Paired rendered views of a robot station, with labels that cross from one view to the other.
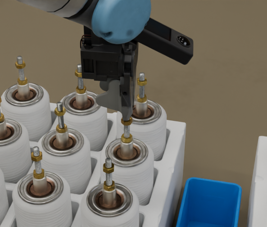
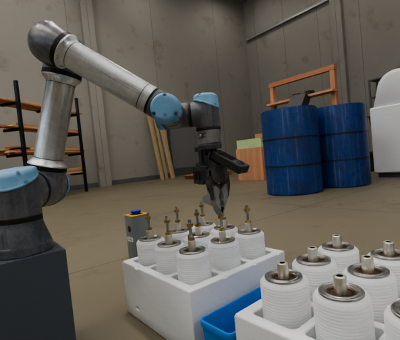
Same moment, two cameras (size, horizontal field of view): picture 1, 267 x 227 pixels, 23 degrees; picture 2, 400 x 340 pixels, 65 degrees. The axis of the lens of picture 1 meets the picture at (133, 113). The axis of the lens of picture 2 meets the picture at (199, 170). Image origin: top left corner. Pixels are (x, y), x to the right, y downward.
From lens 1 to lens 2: 0.75 m
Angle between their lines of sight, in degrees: 50
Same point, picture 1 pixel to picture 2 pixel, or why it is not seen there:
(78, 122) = (216, 233)
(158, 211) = (226, 274)
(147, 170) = (227, 248)
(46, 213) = (162, 252)
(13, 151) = (177, 237)
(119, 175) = (211, 247)
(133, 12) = (166, 104)
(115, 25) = (156, 108)
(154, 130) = (249, 238)
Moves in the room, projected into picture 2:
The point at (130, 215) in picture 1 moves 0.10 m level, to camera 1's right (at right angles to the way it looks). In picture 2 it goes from (195, 256) to (226, 261)
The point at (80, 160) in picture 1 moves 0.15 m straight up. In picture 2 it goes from (201, 242) to (196, 195)
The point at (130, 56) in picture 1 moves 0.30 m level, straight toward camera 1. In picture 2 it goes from (211, 168) to (131, 180)
